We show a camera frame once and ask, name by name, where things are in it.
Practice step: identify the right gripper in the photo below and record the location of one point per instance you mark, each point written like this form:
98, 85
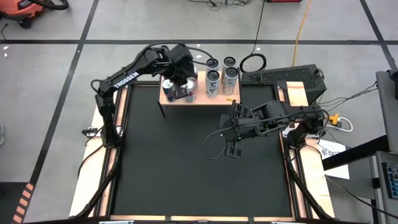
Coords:
245, 127

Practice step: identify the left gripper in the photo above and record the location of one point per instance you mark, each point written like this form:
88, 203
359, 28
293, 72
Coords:
180, 65

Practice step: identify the silver can white lid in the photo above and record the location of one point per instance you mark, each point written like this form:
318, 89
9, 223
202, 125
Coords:
190, 93

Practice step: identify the Red Bull Sugarfree can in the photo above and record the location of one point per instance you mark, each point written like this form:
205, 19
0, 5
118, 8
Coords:
168, 90

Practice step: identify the white can blue band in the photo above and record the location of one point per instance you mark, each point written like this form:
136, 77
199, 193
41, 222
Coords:
213, 84

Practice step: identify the silver Celsius can blue print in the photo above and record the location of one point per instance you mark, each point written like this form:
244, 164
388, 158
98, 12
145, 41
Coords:
212, 63

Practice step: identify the slim silver can red print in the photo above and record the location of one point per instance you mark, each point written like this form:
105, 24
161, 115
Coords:
230, 81

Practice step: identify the silver Celsius can orange print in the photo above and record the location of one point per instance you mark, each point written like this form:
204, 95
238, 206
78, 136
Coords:
229, 61

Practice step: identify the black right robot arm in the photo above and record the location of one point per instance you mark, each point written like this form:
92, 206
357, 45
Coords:
298, 116

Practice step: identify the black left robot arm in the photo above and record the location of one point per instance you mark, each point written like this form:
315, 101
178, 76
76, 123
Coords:
124, 79

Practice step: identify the wooden shelf black metal legs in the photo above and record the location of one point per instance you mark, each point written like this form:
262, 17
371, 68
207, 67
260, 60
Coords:
217, 100

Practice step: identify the black computer case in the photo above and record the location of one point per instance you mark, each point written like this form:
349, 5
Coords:
289, 76

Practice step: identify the black table mat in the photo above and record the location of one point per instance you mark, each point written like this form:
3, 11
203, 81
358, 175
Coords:
174, 174

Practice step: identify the orange power plug adapter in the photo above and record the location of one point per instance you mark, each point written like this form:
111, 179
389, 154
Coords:
334, 118

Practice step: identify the white printed paper sheet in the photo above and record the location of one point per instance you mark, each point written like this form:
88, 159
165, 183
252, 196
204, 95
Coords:
337, 152

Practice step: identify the black metal beam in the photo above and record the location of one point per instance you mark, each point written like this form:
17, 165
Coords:
357, 152

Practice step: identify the grey panel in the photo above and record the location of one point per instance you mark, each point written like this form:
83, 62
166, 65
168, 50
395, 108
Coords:
385, 102

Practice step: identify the blue button keypad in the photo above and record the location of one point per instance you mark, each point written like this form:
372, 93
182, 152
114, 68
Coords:
392, 180

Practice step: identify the grey equipment cabinet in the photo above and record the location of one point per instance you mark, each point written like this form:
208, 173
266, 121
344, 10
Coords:
385, 211

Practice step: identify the orange shop vacuum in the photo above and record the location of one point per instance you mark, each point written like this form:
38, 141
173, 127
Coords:
21, 11

